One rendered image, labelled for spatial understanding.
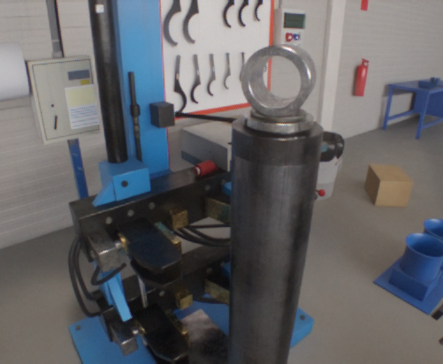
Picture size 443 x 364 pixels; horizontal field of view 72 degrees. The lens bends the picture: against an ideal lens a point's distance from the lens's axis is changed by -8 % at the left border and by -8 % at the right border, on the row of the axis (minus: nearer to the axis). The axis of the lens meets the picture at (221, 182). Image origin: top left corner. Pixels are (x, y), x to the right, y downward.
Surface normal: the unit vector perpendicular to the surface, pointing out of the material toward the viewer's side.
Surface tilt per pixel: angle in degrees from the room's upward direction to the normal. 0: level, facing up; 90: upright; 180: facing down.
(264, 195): 90
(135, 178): 90
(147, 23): 90
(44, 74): 90
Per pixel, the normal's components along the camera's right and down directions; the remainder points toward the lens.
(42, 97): 0.61, 0.34
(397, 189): -0.14, 0.43
